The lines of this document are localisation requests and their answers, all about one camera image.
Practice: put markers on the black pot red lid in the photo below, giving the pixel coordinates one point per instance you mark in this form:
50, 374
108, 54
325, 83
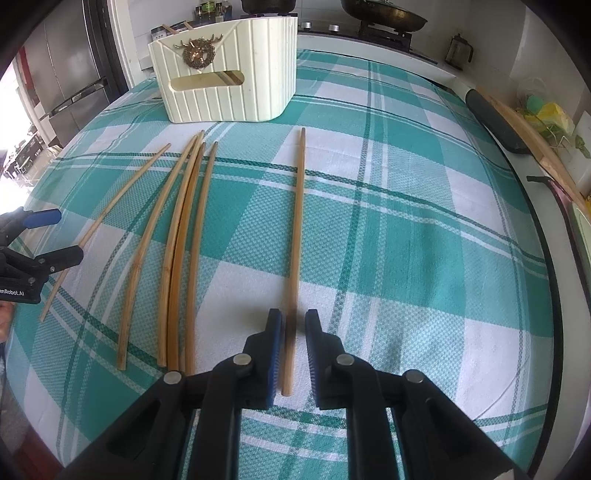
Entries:
261, 7

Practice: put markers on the sauce bottles group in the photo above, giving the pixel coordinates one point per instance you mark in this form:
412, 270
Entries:
207, 12

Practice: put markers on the green plastic cutting board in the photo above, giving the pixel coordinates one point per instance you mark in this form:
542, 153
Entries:
583, 227

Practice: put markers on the dark glass kettle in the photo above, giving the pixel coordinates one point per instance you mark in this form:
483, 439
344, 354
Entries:
460, 53

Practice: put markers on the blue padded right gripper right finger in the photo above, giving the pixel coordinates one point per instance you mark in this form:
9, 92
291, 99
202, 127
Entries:
398, 426

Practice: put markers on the teal white checkered tablecloth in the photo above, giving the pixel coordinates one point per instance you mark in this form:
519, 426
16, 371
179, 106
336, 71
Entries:
419, 251

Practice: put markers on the cream utensil holder box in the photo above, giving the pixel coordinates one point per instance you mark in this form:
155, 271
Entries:
235, 71

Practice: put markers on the wooden cutting board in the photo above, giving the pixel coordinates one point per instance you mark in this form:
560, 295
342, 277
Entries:
540, 150

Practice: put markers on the black chair back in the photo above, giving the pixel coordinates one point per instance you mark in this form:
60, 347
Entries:
485, 112

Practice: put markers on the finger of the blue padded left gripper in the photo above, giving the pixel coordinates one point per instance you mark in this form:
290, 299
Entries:
12, 224
55, 261

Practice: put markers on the person's left hand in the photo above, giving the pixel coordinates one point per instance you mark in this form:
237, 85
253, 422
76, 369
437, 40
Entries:
6, 316

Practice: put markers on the spice jar rack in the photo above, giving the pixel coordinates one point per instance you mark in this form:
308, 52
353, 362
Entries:
164, 30

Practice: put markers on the grey steel refrigerator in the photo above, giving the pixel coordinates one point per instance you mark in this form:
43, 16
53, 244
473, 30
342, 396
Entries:
74, 66

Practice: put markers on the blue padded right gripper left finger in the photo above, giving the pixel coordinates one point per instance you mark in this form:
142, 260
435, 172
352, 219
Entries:
186, 423

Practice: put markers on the black gas cooktop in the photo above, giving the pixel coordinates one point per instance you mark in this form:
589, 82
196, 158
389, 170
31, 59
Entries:
368, 33

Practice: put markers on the yellow green bag bundle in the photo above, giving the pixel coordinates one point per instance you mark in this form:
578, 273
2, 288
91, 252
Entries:
547, 117

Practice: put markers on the black wok glass lid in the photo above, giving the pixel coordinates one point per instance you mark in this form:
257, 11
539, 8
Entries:
385, 14

